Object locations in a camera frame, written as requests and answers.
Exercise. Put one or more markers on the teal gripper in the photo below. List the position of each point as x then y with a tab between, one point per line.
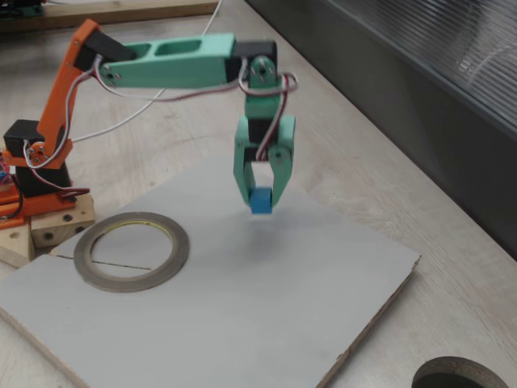
243	139

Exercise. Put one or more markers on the blue cube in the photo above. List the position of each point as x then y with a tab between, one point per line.
261	202

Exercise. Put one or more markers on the orange and teal robot arm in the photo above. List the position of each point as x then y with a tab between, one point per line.
173	60

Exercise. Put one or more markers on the grey wooden board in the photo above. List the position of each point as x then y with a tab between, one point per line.
242	303

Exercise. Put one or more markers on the frosted glass desk partition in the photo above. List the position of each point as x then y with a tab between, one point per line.
404	81

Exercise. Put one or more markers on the light wooden block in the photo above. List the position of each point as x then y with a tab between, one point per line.
60	226

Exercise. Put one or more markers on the red controller board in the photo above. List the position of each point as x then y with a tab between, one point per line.
4	165

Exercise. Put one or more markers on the green printed part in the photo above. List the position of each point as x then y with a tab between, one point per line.
20	8

